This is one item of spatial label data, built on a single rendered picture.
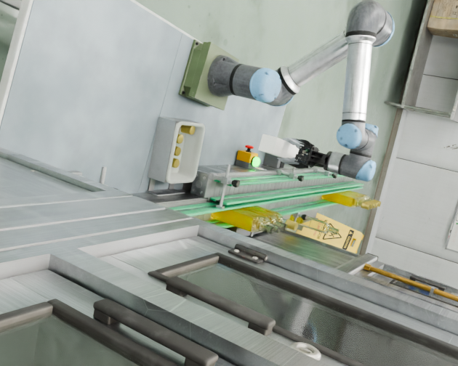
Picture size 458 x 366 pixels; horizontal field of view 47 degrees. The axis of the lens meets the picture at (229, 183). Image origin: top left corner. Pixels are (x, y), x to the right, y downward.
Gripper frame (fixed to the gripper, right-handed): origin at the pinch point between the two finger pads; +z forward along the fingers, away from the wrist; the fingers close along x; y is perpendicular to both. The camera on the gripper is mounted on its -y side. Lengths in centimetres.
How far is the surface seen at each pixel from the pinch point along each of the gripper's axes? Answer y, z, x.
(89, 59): 72, 34, -8
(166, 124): 34.2, 29.8, 3.4
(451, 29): -494, 54, -218
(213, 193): 5.6, 21.0, 23.7
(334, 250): -66, -11, 37
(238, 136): -24.2, 34.0, -1.6
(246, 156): -26.2, 28.8, 6.0
